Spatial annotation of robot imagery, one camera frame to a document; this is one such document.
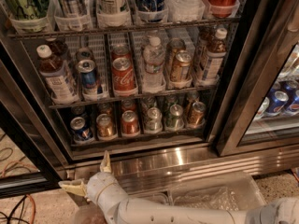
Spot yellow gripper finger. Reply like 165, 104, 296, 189
59, 179, 87, 197
100, 150, 112, 173

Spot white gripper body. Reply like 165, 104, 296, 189
87, 173, 121, 204

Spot blue pepsi can front bottom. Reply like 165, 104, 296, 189
70, 117, 94, 144

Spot gold can front bottom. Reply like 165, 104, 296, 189
96, 114, 117, 140

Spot gold can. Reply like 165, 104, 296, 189
96, 114, 117, 140
167, 37, 186, 67
97, 103, 113, 116
170, 50, 192, 82

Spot steel fridge bottom grille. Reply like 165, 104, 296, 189
64, 143, 299, 207

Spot red coke can front bottom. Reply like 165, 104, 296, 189
121, 110, 139, 136

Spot red coke can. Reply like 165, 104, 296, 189
121, 100, 136, 112
121, 110, 139, 136

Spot gold can rear bottom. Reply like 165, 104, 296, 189
97, 103, 113, 116

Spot blue pepsi can rear bottom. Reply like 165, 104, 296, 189
71, 105, 89, 119

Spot silver green can front bottom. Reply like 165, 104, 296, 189
145, 107, 163, 133

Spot silver green can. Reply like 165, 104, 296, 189
141, 96, 157, 113
145, 107, 163, 133

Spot red coke can rear bottom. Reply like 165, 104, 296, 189
121, 100, 136, 112

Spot silver green can rear bottom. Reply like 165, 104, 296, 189
141, 96, 157, 113

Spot red coca-cola can middle front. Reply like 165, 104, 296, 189
112, 57, 136, 96

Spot blue pepsi can middle shelf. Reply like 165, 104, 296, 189
77, 60, 103, 100

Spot bronze can front bottom right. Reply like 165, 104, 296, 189
187, 102, 206, 128

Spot bronze can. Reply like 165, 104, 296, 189
187, 102, 206, 128
185, 91, 200, 109

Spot bronze can rear bottom right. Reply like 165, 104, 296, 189
185, 91, 200, 109

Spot rear pepsi can middle shelf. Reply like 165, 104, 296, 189
76, 47, 94, 62

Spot red coca-cola can middle rear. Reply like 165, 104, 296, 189
111, 44, 132, 60

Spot clear water bottle middle shelf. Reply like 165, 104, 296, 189
143, 36, 165, 88

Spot clear water bottle shelf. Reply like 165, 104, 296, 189
166, 0, 205, 22
143, 36, 165, 88

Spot gold can middle front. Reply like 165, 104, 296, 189
170, 50, 192, 82

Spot gold can middle rear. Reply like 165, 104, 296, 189
167, 37, 186, 67

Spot silver can top shelf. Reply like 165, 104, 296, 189
58, 0, 87, 18

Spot clear water bottle top shelf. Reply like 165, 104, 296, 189
166, 0, 205, 22

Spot green bottle top shelf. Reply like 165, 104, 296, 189
5, 0, 53, 34

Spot pepsi cans behind right door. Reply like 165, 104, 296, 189
254, 80, 298, 119

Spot left clear plastic bin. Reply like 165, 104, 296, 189
70, 192, 171, 224

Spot clear plastic bin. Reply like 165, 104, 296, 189
168, 172, 266, 211
70, 192, 171, 224

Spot tea bottle front left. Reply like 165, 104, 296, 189
36, 45, 78, 105

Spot tea bottle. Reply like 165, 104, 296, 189
36, 45, 78, 105
197, 26, 215, 56
46, 37, 71, 62
197, 27, 227, 82

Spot tea bottle rear left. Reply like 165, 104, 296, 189
46, 37, 71, 62

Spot right clear plastic bin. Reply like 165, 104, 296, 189
168, 172, 266, 211

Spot tea bottle front right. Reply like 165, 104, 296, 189
197, 27, 227, 82

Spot tea bottle rear right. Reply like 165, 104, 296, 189
197, 26, 215, 56

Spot orange cable on floor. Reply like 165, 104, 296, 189
0, 161, 39, 224

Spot black cable on floor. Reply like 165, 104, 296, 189
0, 133, 29, 224

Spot right fridge door frame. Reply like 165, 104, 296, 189
218, 0, 299, 156

